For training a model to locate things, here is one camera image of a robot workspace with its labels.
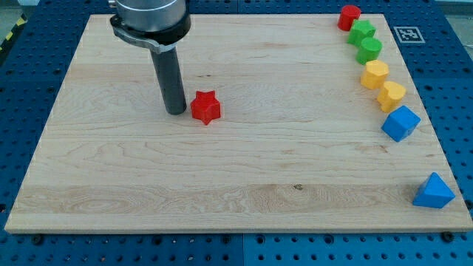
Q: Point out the red star block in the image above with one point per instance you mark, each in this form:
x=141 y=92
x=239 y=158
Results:
x=206 y=107

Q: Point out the blue cube block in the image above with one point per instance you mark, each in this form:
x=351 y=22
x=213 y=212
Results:
x=400 y=123

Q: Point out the black bolt front right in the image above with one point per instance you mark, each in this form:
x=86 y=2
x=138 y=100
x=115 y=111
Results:
x=447 y=236

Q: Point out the red cylinder block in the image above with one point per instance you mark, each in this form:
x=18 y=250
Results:
x=349 y=13

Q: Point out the blue triangle block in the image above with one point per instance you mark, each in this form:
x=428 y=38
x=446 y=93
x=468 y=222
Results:
x=433 y=193

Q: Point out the black bolt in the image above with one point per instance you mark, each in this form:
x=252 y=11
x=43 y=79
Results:
x=447 y=236
x=37 y=239

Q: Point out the yellow heart block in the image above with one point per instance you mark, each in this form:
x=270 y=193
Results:
x=390 y=95

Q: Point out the green star block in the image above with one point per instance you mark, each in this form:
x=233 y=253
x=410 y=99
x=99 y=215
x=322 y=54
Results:
x=360 y=30

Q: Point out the light wooden board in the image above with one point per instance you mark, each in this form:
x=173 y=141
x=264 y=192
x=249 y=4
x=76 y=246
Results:
x=298 y=148

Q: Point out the green cylinder block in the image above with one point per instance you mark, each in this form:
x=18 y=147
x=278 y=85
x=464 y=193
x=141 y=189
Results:
x=369 y=50

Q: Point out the black bolt front left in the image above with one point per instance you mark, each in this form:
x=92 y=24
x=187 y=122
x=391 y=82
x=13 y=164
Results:
x=37 y=239

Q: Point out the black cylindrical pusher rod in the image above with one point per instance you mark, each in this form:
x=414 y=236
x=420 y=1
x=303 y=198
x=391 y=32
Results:
x=167 y=69

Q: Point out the yellow hexagon block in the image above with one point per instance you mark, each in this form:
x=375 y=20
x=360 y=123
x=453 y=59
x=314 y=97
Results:
x=374 y=74

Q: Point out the white fiducial marker tag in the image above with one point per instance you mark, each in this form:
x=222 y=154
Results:
x=409 y=35

